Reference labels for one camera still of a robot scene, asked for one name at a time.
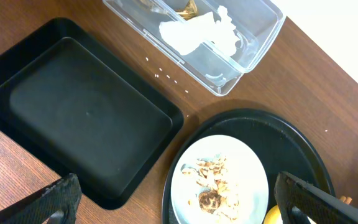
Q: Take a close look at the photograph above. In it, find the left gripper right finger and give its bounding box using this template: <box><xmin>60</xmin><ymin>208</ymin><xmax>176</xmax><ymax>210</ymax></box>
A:
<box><xmin>274</xmin><ymin>172</ymin><xmax>358</xmax><ymax>224</ymax></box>

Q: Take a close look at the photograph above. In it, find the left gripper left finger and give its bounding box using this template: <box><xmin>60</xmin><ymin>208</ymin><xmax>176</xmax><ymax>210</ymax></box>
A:
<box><xmin>0</xmin><ymin>174</ymin><xmax>82</xmax><ymax>224</ymax></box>

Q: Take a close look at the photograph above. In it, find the yellow bowl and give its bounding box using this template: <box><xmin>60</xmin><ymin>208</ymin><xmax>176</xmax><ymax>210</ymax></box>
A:
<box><xmin>264</xmin><ymin>205</ymin><xmax>316</xmax><ymax>224</ymax></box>

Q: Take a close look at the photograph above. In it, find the grey plate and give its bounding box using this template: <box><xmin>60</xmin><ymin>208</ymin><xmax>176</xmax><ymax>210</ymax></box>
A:
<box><xmin>170</xmin><ymin>135</ymin><xmax>269</xmax><ymax>223</ymax></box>

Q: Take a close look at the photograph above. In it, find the white napkin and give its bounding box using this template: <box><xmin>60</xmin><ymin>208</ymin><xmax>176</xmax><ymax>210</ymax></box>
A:
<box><xmin>159</xmin><ymin>6</ymin><xmax>240</xmax><ymax>57</ymax></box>

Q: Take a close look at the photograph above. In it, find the clear plastic waste bin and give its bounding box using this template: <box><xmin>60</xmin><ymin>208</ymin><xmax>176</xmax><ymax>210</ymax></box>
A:
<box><xmin>103</xmin><ymin>0</ymin><xmax>286</xmax><ymax>96</ymax></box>

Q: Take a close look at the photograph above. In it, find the round black serving tray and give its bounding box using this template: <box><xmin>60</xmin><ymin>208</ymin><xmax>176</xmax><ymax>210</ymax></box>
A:
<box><xmin>162</xmin><ymin>108</ymin><xmax>335</xmax><ymax>224</ymax></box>

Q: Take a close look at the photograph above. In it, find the black rectangular tray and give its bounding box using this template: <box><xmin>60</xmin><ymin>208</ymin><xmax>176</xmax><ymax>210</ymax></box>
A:
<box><xmin>0</xmin><ymin>17</ymin><xmax>183</xmax><ymax>210</ymax></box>

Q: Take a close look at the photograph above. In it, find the food scraps pile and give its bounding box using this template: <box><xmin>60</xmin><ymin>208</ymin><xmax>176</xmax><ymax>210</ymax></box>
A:
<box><xmin>181</xmin><ymin>155</ymin><xmax>240</xmax><ymax>223</ymax></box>

